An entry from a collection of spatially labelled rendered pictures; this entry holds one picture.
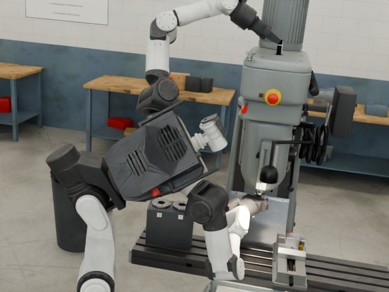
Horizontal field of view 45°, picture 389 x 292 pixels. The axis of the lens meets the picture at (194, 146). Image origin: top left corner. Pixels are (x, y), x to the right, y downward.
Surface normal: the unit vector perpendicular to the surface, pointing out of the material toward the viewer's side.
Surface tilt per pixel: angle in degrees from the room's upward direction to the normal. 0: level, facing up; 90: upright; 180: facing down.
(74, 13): 90
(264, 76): 90
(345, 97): 90
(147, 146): 74
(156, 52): 58
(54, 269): 0
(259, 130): 90
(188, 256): 0
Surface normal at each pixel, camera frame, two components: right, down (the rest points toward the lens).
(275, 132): -0.18, 0.30
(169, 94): 0.51, -0.18
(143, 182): -0.33, 0.00
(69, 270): 0.08, -0.94
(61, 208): -0.50, 0.30
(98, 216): 0.13, 0.33
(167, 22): 0.05, -0.22
